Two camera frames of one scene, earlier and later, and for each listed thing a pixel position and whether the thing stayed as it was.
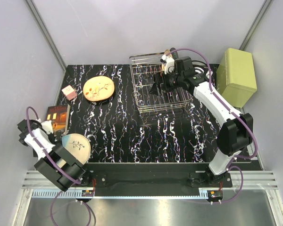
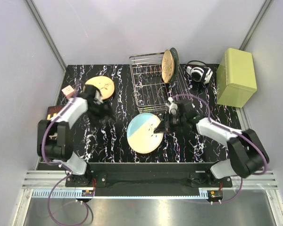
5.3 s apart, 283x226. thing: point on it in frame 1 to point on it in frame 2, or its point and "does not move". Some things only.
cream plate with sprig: (78, 146) to (140, 134)
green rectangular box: (236, 76) does not move
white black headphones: (202, 68) does not move
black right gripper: (161, 78) to (161, 128)
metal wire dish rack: (144, 68) does not move
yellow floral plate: (98, 88) does not move
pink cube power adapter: (70, 92) does not move
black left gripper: (21, 125) to (103, 109)
